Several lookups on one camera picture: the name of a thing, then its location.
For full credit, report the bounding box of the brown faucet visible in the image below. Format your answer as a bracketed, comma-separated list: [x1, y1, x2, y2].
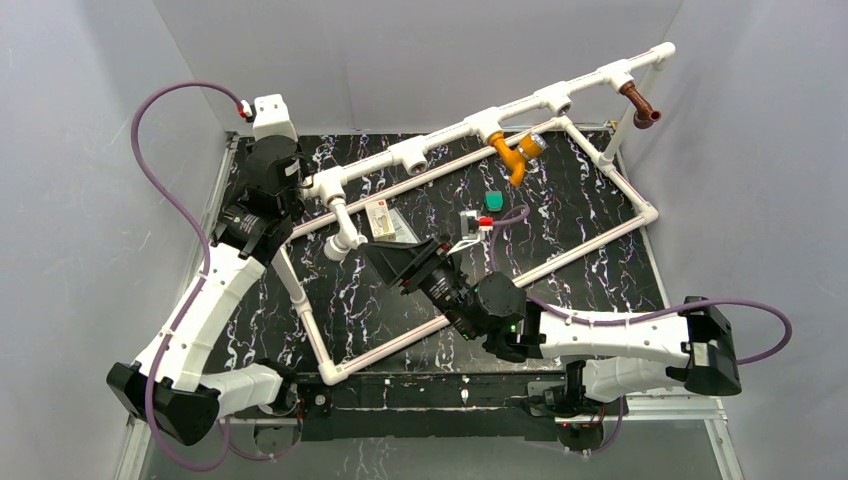
[619, 81, 662, 130]

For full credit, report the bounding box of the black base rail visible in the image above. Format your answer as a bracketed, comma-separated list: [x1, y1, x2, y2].
[185, 370, 723, 445]

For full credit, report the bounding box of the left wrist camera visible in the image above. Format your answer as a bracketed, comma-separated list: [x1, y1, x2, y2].
[252, 94, 298, 141]

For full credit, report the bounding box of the white faucet chrome knob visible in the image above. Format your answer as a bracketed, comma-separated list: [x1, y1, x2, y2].
[324, 197, 368, 262]

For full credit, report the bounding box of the orange faucet chrome knob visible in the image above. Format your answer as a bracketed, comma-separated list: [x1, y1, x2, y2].
[486, 131, 548, 187]

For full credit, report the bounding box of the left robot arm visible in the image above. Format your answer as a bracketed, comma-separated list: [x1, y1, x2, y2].
[106, 135, 314, 446]

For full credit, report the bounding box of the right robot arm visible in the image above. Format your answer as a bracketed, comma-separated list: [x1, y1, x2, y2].
[361, 238, 742, 414]

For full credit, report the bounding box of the white PVC pipe frame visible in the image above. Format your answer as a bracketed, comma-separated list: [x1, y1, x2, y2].
[271, 40, 677, 388]

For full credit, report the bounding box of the green tape roll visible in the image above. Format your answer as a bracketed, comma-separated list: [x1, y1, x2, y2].
[484, 191, 504, 213]

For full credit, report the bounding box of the clear plastic package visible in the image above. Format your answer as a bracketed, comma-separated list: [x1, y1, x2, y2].
[389, 208, 420, 244]

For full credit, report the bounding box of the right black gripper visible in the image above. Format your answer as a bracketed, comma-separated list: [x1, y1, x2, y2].
[358, 235, 481, 342]

